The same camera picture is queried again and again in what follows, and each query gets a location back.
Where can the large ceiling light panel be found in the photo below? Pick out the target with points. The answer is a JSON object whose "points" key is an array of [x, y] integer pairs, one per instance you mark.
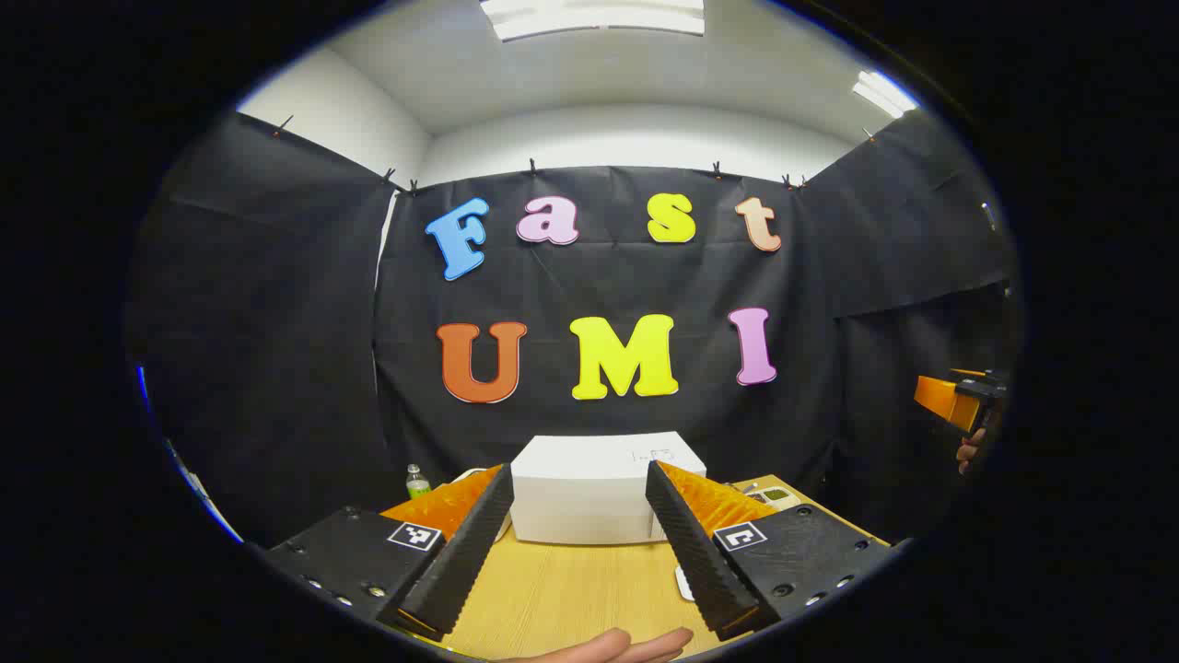
{"points": [[594, 18]]}

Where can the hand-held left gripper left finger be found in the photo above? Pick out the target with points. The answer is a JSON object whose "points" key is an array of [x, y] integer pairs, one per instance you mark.
{"points": [[465, 552]]}

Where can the small ceiling light panel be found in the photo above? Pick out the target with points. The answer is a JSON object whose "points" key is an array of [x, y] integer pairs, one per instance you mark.
{"points": [[882, 94]]}

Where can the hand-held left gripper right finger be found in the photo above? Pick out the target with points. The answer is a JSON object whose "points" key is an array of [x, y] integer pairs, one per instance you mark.
{"points": [[695, 552]]}

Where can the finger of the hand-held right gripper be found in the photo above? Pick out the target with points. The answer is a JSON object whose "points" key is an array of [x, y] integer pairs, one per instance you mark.
{"points": [[944, 401]]}

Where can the green label drink bottle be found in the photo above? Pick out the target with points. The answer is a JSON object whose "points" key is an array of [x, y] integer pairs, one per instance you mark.
{"points": [[417, 482]]}

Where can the white microwave oven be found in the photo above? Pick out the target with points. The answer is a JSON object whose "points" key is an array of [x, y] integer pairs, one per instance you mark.
{"points": [[589, 497]]}

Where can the white divided snack dish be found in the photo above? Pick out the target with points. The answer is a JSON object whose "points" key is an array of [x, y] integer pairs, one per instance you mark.
{"points": [[774, 498]]}

